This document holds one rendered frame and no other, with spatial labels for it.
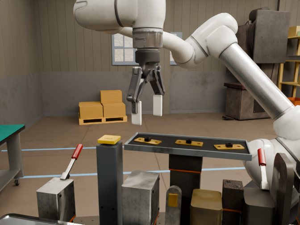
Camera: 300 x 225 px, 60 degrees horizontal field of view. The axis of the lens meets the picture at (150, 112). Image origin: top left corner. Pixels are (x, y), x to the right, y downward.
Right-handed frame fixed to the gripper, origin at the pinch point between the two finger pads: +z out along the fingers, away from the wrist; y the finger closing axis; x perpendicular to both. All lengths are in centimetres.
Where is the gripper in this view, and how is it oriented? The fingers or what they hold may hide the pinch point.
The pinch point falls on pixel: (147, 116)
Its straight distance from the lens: 81.6
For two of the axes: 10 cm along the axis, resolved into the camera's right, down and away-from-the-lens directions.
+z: 0.0, 9.8, 2.0
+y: -4.8, 1.8, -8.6
